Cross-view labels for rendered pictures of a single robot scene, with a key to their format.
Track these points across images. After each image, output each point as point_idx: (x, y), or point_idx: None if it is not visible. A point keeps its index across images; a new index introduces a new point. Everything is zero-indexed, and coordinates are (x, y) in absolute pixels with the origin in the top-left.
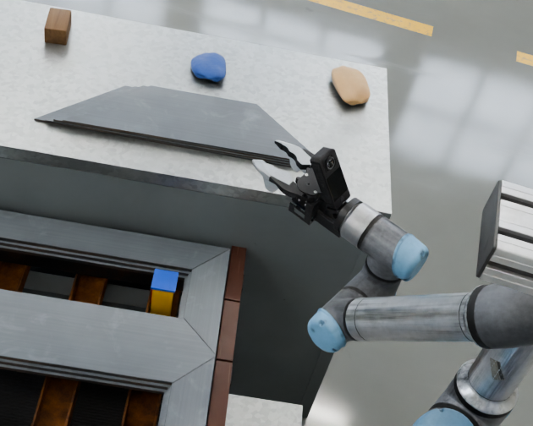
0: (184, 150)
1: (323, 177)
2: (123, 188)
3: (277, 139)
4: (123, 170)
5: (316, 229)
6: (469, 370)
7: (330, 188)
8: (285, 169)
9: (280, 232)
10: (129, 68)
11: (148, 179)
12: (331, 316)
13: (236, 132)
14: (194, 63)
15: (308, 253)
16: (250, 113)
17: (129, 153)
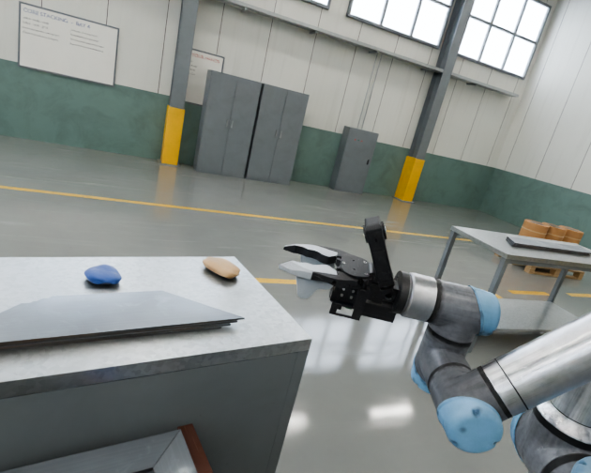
0: (112, 341)
1: (384, 247)
2: (50, 404)
3: (196, 310)
4: (50, 379)
5: (254, 376)
6: (558, 409)
7: (388, 259)
8: (214, 331)
9: (223, 392)
10: (20, 290)
11: (82, 381)
12: (477, 399)
13: (158, 312)
14: (88, 273)
15: (248, 405)
16: (160, 297)
17: (50, 360)
